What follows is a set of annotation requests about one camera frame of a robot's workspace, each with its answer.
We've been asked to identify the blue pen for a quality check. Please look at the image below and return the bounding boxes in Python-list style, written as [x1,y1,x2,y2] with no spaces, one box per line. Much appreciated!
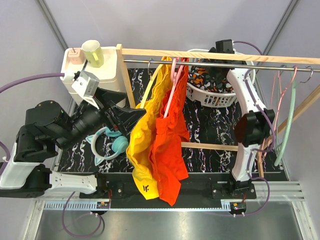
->
[81,60,88,71]

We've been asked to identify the thin pink hanger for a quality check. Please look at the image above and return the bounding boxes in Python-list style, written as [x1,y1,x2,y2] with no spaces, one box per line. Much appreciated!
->
[264,65,298,149]

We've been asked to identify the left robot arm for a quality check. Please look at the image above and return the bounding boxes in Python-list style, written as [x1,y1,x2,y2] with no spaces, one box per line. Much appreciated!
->
[0,88,146,199]

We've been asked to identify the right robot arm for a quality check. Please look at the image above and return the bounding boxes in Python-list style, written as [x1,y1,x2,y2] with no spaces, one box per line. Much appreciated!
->
[208,59,275,199]

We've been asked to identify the cream drawer unit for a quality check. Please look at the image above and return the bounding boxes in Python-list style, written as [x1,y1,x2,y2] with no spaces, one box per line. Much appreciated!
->
[61,46,126,93]

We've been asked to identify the mint green hanger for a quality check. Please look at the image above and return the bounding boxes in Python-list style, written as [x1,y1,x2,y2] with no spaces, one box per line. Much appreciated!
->
[273,65,315,167]

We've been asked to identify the teal headphones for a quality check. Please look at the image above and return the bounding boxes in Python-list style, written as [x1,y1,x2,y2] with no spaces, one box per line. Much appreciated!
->
[85,126,129,166]

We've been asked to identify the yellow shorts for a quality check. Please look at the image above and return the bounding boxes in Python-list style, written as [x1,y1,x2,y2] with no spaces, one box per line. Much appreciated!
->
[126,64,172,200]

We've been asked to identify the black orange patterned shorts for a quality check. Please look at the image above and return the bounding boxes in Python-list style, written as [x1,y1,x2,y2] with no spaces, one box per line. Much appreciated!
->
[188,65,234,94]

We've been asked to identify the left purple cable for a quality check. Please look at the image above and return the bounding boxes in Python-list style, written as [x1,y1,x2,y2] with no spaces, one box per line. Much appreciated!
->
[0,71,105,237]

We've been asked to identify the wooden clothes rack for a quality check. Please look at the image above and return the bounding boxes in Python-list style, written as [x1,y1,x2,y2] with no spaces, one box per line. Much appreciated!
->
[116,44,320,182]

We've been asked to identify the pink cube holder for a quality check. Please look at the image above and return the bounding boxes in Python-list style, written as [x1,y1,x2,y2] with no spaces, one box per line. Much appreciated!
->
[67,47,85,65]

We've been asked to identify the green mug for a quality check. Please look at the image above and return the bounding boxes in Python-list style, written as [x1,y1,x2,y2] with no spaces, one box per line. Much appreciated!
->
[81,40,104,68]

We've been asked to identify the white laundry basket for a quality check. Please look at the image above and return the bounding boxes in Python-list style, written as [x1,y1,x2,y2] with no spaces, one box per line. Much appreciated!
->
[187,57,256,112]

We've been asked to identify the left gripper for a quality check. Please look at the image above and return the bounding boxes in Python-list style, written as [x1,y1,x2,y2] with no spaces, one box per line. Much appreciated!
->
[58,87,148,151]

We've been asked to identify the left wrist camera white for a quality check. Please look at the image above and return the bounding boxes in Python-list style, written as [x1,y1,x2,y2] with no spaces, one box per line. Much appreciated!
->
[71,70,100,109]

